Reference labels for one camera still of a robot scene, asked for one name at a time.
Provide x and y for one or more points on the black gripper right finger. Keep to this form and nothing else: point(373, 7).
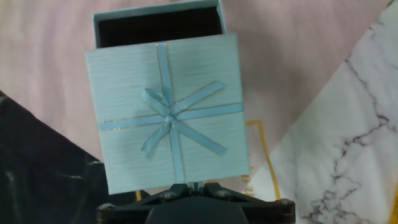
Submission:
point(267, 211)

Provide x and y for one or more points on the light blue gift box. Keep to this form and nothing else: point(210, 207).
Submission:
point(158, 28)

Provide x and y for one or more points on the light blue ribboned casing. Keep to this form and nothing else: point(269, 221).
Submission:
point(124, 87)

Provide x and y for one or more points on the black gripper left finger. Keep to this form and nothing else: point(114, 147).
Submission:
point(130, 211)

